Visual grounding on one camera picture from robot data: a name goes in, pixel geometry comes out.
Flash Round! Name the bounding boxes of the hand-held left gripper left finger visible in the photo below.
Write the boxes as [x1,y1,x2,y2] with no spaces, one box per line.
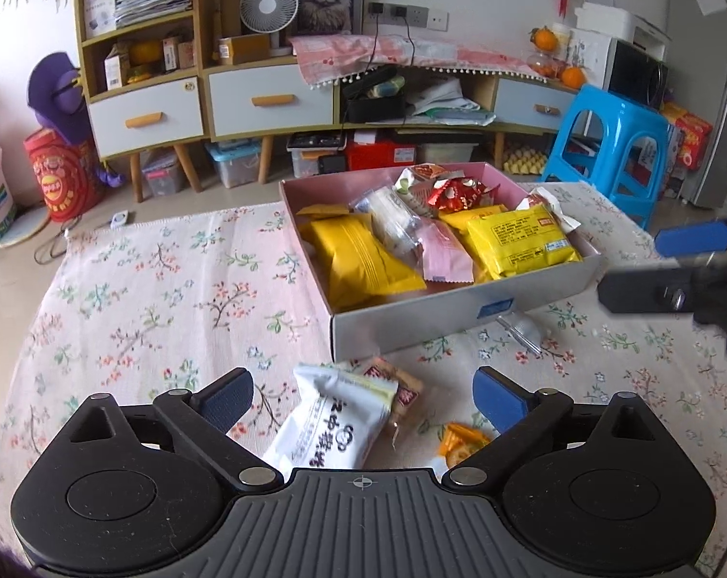
[59,367,286,493]

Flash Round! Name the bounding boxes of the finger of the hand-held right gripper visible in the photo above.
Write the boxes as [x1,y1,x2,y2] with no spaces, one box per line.
[597,265,700,315]
[654,215,727,259]

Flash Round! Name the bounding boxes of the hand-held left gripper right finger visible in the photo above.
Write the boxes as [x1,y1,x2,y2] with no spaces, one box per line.
[441,366,671,491]

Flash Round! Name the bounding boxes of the grey cardboard snack box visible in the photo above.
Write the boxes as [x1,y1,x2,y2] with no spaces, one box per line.
[278,161,603,363]

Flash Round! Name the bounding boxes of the yellow labelled snack packet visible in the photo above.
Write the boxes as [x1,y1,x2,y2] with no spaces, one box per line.
[464,203,585,282]

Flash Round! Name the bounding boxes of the orange snack packet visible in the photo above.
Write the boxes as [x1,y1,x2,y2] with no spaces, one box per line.
[437,423,495,469]

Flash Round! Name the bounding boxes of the clear plastic wrapper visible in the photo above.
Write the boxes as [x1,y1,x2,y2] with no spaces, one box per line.
[494,312,546,354]

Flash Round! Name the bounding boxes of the brown red-label snack packet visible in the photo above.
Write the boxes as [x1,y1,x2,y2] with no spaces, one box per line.
[362,357,425,437]

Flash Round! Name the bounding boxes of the white black-print snack packet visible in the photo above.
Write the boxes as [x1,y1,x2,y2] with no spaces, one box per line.
[260,363,401,472]

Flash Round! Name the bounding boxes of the red yellow snack carton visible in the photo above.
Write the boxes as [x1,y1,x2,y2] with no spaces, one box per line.
[660,101,714,173]

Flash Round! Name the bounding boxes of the white red-print snack packet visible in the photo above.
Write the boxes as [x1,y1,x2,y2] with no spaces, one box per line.
[516,185,582,234]

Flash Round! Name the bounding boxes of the grey refrigerator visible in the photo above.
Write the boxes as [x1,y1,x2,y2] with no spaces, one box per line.
[663,0,727,210]

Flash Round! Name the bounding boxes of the blue plastic stool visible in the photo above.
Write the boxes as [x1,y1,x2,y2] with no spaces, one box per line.
[540,83,673,231]

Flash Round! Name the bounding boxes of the pink snack packet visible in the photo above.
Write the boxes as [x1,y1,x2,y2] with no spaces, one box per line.
[413,218,476,285]

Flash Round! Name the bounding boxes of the black microwave oven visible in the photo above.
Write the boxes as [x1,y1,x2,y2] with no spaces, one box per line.
[603,38,669,110]

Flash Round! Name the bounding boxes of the yellow egg tray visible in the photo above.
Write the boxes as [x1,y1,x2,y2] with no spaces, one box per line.
[502,143,549,177]

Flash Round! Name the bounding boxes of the plain yellow snack packet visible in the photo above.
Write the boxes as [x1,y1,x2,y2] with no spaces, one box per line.
[300,215,428,309]
[437,205,510,242]
[295,203,353,223]

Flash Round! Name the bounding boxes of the red snack packet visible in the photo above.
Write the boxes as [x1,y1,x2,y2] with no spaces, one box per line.
[425,176,486,213]

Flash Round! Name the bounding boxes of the small pale blue drawer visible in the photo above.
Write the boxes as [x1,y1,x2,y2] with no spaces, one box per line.
[494,78,581,133]

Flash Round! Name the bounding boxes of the clear-wrapped white roll snack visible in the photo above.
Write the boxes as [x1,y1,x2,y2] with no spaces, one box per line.
[347,185,425,261]

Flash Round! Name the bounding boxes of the glass jar of oranges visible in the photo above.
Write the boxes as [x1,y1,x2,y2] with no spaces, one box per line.
[528,48,567,80]

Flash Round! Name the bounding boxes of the blue-lid clear storage box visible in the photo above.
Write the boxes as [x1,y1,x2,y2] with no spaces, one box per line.
[204,140,263,190]

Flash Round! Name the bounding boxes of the small clear storage box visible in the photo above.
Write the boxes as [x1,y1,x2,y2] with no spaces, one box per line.
[139,149,185,197]

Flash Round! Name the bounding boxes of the long clear storage box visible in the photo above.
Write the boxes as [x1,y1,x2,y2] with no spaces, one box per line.
[416,142,483,166]

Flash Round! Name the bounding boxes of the green white snack packet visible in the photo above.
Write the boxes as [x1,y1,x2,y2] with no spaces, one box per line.
[392,164,449,195]

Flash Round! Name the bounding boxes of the round white board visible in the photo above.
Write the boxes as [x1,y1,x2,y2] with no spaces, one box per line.
[0,203,52,249]

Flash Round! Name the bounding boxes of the red box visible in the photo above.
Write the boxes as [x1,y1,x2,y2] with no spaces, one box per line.
[344,137,423,173]

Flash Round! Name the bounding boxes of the white folded papers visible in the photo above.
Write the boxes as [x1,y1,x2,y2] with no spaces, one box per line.
[410,77,483,125]

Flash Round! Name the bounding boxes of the red yellow bag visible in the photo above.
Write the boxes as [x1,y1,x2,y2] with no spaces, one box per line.
[24,128,106,225]

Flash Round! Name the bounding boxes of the large pale blue drawer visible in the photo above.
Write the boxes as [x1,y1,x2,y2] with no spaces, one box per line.
[86,78,206,160]
[208,65,335,139]

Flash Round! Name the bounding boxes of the pink cherry-print cloth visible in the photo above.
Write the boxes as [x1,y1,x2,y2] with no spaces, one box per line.
[290,32,552,89]

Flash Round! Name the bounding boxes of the black bag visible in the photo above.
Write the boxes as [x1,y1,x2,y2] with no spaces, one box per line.
[341,65,410,125]

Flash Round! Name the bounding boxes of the wooden cabinet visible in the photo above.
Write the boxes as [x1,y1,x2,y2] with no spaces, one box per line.
[73,0,582,204]

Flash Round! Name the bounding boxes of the group of small boxes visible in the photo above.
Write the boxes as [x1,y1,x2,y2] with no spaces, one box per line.
[103,35,197,89]

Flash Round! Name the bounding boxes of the brown cardboard box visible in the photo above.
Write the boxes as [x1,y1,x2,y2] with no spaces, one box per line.
[217,34,272,67]

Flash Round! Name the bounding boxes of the purple plush toy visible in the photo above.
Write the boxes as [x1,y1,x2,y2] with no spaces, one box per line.
[27,50,127,189]

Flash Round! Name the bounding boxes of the white desk fan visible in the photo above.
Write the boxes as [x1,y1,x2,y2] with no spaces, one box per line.
[238,0,299,53]

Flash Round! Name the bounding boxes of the stack of papers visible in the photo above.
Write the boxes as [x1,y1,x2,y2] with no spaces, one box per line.
[111,0,194,29]

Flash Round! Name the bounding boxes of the white box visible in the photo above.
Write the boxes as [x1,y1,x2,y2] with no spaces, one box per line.
[82,0,119,35]

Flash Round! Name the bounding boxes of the thin floor cable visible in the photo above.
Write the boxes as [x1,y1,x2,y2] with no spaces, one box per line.
[34,218,115,264]

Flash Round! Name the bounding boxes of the black power cable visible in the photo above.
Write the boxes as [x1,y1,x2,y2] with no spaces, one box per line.
[339,9,383,127]
[399,9,417,70]

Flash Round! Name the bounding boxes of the wall socket strip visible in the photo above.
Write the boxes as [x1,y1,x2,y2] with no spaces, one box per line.
[367,1,449,32]

